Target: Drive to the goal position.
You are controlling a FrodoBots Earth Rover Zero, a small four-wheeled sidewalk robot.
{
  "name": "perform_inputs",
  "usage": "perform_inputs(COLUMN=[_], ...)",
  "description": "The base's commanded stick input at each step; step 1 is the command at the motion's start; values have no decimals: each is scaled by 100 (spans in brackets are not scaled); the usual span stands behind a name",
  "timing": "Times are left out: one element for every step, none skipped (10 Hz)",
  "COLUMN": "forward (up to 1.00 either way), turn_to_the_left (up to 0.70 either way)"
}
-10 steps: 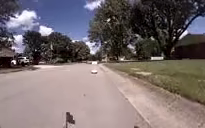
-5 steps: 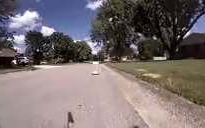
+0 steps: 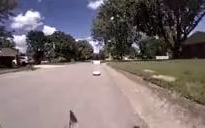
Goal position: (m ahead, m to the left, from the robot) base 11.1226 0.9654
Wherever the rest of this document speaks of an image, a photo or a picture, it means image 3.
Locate grass strip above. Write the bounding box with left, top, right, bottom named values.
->
left=0, top=66, right=36, bottom=77

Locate row of dark trees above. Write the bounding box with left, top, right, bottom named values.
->
left=24, top=30, right=95, bottom=64

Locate pale concrete kerb strip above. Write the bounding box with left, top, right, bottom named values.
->
left=102, top=63, right=205, bottom=128

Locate green grass lawn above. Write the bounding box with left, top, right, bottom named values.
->
left=106, top=58, right=205, bottom=111

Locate grey asphalt road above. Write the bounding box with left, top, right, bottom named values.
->
left=0, top=61, right=148, bottom=128

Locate group of tall trees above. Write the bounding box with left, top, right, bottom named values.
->
left=91, top=0, right=205, bottom=61

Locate low house with porch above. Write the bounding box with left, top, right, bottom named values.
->
left=0, top=46, right=22, bottom=70

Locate dark brown building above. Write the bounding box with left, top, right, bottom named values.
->
left=181, top=30, right=205, bottom=60

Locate pale concrete driveway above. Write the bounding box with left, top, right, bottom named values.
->
left=32, top=63, right=67, bottom=70

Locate low white sign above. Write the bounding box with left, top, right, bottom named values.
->
left=155, top=55, right=170, bottom=61

